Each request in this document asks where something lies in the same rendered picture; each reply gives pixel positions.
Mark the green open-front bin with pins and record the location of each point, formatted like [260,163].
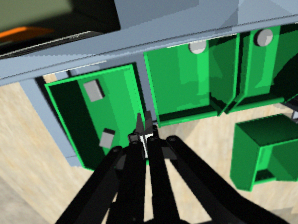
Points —
[84,121]
[273,76]
[278,162]
[189,86]

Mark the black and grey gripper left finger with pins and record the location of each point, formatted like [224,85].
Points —
[92,202]

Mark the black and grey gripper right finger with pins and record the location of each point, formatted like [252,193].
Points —
[220,200]

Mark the grey rectangular block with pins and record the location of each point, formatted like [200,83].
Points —
[107,138]
[94,90]

